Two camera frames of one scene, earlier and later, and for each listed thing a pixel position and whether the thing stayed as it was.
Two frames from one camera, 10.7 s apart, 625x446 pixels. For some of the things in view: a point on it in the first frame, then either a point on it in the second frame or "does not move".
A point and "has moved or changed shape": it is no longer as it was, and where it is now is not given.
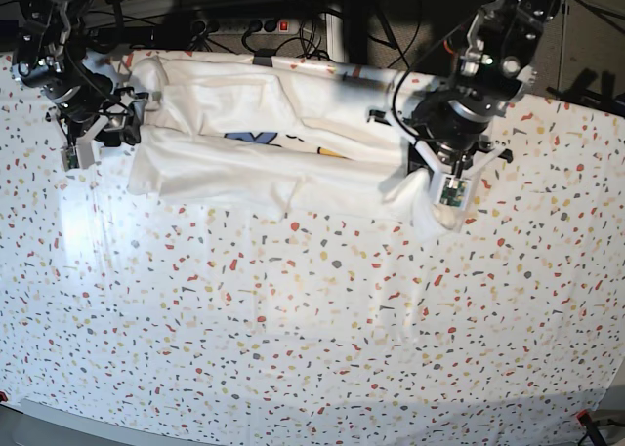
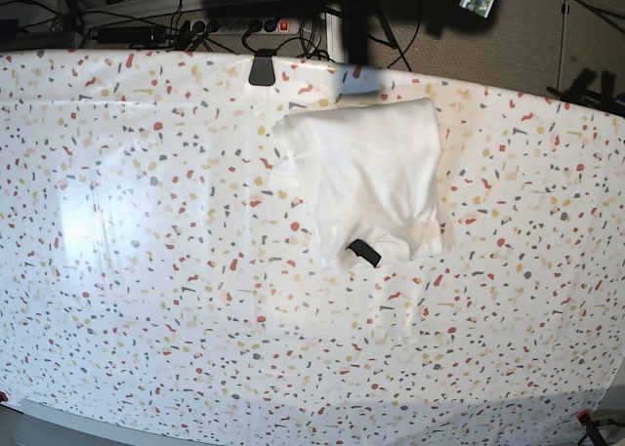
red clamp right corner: [584, 418] does not move
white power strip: [273, 26] does not move
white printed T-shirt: [281, 137] has moved or changed shape
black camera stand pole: [355, 20] does not move
